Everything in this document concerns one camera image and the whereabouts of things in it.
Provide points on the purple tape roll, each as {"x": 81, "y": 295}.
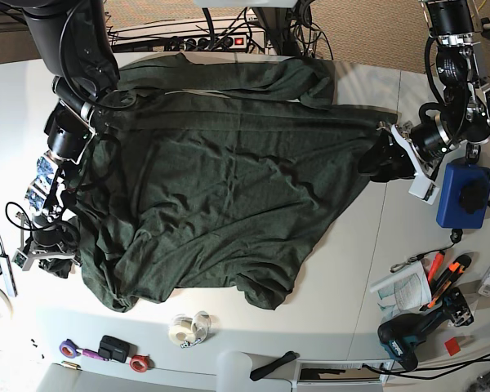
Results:
{"x": 69, "y": 349}

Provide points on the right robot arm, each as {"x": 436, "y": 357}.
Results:
{"x": 71, "y": 37}

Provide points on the clear tape rolls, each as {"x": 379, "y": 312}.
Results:
{"x": 187, "y": 332}

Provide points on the dark green t-shirt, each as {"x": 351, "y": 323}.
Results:
{"x": 222, "y": 175}

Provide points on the rolled paper sheet with drawing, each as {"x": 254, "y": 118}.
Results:
{"x": 406, "y": 289}

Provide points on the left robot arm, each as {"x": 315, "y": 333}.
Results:
{"x": 458, "y": 78}

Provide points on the blue box with black knob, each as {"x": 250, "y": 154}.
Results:
{"x": 465, "y": 194}

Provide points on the black power strip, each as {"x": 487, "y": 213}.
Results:
{"x": 227, "y": 44}

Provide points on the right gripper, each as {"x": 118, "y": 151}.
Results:
{"x": 54, "y": 249}

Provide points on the orange black utility knife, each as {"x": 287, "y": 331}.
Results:
{"x": 450, "y": 275}

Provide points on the black strap handle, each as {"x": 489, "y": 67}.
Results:
{"x": 262, "y": 372}

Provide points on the dark teal cordless drill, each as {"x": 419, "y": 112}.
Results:
{"x": 401, "y": 335}

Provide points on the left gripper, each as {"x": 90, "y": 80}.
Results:
{"x": 408, "y": 152}

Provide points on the grey usb hub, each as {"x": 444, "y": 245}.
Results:
{"x": 9, "y": 281}

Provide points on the red tape roll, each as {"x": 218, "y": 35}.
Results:
{"x": 139, "y": 363}

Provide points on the black action camera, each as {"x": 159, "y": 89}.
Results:
{"x": 112, "y": 348}

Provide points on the red square sticker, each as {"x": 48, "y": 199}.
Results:
{"x": 452, "y": 346}

